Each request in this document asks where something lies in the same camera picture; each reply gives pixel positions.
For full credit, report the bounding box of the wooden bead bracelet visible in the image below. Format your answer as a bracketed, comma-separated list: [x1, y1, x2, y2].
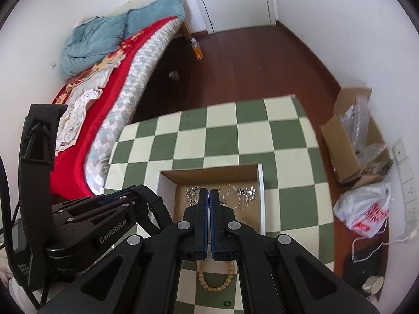
[197, 260, 237, 293]

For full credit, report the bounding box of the silver charm necklace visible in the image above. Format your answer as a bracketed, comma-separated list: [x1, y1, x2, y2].
[218, 183, 258, 209]

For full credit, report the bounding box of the silver chain bracelet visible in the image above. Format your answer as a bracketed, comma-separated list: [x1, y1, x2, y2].
[185, 185, 201, 206]

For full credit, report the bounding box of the white cardboard box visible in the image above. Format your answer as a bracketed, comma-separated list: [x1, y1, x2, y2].
[156, 163, 266, 235]

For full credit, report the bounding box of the white plastic shopping bag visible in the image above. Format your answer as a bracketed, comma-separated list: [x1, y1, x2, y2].
[333, 182, 393, 238]

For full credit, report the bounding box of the green checkered tablecloth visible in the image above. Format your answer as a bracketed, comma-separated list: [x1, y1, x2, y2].
[102, 94, 335, 314]

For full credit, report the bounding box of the red patterned bed quilt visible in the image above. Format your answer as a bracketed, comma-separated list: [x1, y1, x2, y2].
[50, 17, 182, 200]

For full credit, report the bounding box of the brown cardboard box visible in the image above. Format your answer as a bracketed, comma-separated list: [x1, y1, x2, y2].
[320, 87, 392, 189]

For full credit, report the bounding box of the white power strip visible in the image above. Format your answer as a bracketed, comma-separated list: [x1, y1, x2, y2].
[391, 139, 418, 242]

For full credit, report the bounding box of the clear plastic packaging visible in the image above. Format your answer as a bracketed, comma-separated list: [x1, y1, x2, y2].
[335, 88, 391, 176]

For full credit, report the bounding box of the small round cup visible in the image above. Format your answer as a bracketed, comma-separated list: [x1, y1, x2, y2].
[169, 70, 179, 80]

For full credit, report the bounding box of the blue folded duvet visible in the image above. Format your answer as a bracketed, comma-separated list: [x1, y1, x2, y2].
[60, 0, 185, 80]

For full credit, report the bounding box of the orange drink bottle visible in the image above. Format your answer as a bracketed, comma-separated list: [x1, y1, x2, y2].
[191, 38, 204, 60]

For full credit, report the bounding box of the white charger cable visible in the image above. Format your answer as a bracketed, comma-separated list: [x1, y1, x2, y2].
[351, 217, 415, 264]

